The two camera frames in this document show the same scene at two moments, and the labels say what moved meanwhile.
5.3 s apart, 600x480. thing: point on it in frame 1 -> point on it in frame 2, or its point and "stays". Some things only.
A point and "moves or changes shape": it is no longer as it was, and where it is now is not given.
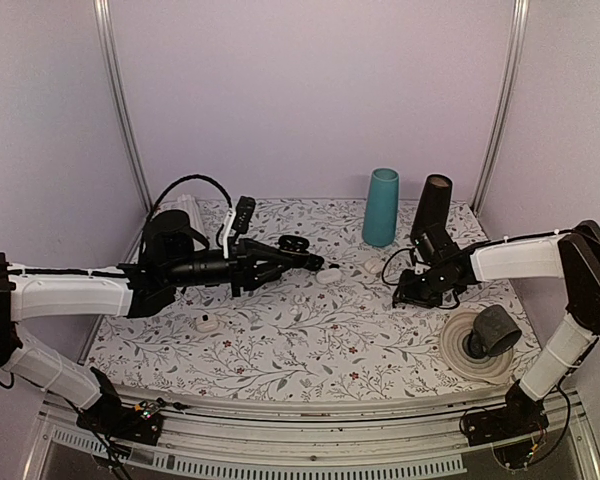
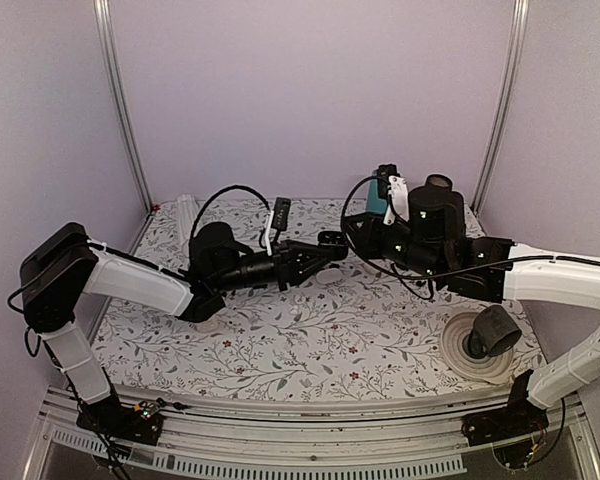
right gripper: [409, 294] -> [365, 241]
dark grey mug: [493, 332] stays
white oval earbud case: [331, 275] stays
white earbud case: [243, 216] -> [277, 221]
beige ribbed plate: [488, 370] stays
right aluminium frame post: [502, 108] stays
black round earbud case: [292, 242] moves or changes shape
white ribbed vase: [188, 203] stays
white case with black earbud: [207, 323] stays
